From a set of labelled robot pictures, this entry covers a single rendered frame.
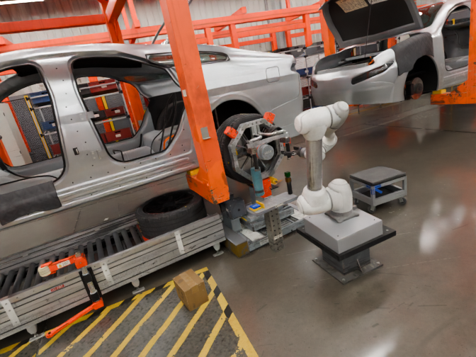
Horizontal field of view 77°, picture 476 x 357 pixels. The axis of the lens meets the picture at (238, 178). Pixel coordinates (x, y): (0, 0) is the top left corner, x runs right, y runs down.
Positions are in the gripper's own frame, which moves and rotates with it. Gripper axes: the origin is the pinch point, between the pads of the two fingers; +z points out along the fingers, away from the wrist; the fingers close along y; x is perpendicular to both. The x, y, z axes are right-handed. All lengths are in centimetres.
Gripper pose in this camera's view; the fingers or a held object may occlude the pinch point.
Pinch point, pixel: (288, 150)
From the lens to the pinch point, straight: 266.7
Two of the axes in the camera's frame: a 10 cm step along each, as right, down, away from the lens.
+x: -1.9, -9.3, -3.1
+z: -4.7, -1.9, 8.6
